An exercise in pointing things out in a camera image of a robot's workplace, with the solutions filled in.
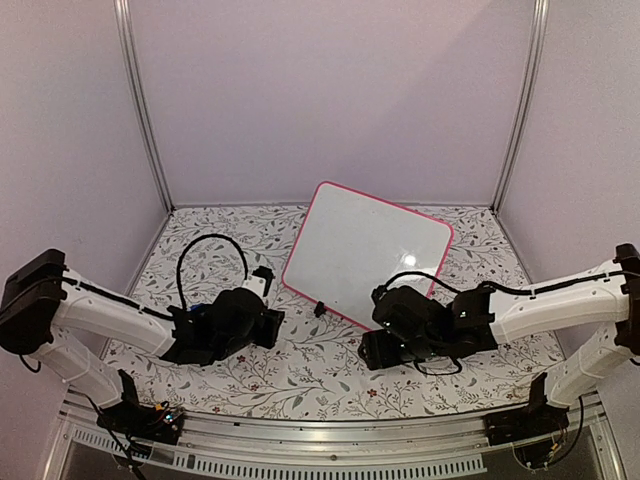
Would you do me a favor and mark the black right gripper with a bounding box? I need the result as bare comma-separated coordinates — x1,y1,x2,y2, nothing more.
357,330,444,372

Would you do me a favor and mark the pink framed whiteboard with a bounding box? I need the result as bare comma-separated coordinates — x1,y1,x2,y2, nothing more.
282,181,454,331

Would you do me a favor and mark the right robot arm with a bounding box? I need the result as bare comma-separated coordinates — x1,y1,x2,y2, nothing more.
358,243,639,445

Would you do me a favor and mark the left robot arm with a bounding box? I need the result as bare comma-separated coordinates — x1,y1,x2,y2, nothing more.
1,249,285,444

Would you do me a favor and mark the black stand foot left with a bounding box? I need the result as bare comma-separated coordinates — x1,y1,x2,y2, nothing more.
314,302,327,318

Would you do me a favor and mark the floral table mat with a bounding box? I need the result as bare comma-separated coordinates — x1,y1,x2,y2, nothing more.
104,205,563,421

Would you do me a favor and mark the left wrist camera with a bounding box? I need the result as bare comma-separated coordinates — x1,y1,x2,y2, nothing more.
242,265,275,299

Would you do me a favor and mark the right black cable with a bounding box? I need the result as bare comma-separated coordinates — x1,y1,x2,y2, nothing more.
374,270,531,376

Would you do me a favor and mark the left black sleeved cable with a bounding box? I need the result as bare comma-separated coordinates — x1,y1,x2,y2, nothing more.
175,233,251,311

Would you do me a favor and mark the front aluminium rail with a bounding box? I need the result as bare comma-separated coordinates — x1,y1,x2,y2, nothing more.
60,400,627,479

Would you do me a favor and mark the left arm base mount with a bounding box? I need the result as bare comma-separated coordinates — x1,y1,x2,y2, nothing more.
97,399,185,445

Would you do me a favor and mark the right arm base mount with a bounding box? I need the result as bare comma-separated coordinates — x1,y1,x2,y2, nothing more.
483,406,569,470

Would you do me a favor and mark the left aluminium frame post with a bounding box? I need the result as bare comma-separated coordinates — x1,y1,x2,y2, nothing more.
113,0,175,214

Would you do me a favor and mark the aluminium frame post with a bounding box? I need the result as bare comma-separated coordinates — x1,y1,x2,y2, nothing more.
113,0,175,214
491,0,550,216

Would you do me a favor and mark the right aluminium frame post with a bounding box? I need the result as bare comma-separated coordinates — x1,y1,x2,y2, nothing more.
491,0,550,216

